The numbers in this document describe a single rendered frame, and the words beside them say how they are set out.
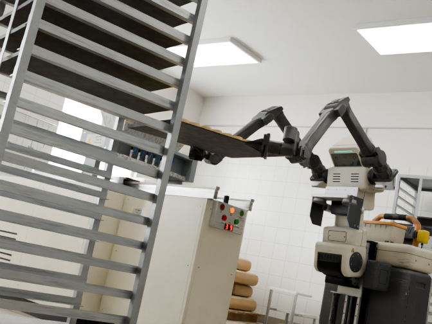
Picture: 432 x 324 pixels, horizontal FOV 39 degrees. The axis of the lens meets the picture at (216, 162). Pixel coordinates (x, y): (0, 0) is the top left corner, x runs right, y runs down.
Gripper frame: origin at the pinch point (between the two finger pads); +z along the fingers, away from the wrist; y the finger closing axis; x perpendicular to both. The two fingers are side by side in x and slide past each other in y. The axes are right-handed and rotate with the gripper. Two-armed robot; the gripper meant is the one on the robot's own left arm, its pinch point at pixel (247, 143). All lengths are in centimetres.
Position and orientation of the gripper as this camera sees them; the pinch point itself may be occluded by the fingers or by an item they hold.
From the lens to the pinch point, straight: 257.6
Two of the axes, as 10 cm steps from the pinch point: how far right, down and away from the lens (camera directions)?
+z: -9.8, -1.5, 1.3
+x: 1.0, 1.9, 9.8
